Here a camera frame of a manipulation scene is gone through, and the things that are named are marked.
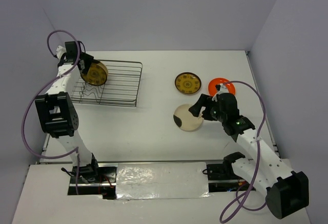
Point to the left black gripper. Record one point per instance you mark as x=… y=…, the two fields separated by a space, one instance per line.
x=88 y=59

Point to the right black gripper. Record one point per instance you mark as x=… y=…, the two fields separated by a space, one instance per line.
x=205 y=100

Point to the orange plate front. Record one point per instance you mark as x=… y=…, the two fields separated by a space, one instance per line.
x=219 y=80

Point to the yellow patterned plate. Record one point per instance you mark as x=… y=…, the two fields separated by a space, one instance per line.
x=187 y=83

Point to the pink floral plate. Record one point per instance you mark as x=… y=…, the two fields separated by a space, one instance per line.
x=184 y=119

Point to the yellow plate brown rim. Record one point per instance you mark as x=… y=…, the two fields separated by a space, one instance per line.
x=97 y=74

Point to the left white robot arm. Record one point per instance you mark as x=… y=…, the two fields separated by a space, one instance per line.
x=57 y=114

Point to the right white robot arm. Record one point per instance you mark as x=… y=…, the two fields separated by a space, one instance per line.
x=285 y=191

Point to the silver foil sheet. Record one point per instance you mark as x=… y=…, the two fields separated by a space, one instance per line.
x=172 y=180

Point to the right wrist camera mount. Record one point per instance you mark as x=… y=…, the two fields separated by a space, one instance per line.
x=221 y=88

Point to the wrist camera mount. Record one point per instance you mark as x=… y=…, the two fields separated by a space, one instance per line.
x=60 y=52
x=221 y=88

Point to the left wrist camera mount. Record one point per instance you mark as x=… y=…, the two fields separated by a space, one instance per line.
x=60 y=52

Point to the metal wire dish rack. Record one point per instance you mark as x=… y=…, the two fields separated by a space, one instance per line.
x=120 y=89

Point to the black metal base rail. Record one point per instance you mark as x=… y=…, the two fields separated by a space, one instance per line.
x=105 y=185

